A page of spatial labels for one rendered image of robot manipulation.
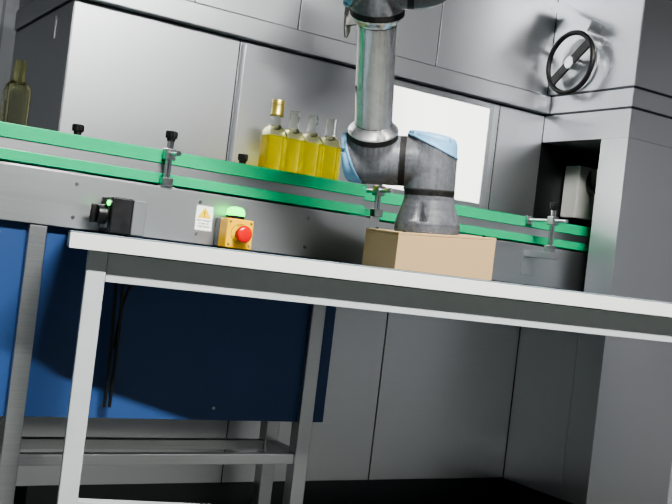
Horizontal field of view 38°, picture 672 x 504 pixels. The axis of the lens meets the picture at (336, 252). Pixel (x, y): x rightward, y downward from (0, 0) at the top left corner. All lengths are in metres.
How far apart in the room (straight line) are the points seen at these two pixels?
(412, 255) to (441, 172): 0.21
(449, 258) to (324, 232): 0.45
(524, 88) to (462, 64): 0.27
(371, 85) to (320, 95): 0.71
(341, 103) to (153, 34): 0.59
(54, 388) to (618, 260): 1.72
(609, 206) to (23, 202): 1.78
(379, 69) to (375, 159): 0.21
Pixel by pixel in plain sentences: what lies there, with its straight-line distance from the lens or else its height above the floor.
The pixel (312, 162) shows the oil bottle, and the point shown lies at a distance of 2.65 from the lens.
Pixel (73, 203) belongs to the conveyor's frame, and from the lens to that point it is 2.25.
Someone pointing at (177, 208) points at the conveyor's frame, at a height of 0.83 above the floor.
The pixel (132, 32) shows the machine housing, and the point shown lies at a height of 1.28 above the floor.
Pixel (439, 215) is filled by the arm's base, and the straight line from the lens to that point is 2.22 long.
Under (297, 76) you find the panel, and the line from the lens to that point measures 2.82.
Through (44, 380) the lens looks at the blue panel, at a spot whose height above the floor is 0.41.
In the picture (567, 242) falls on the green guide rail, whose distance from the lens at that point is 3.22.
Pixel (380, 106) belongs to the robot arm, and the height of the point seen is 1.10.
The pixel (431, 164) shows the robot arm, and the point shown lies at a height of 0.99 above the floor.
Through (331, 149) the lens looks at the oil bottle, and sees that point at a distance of 2.69.
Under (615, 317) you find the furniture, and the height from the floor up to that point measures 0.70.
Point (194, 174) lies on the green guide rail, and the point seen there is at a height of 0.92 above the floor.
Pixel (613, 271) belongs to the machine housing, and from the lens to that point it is 3.11.
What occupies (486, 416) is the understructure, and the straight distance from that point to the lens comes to 3.33.
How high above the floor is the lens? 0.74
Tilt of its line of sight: 1 degrees up
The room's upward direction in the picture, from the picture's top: 7 degrees clockwise
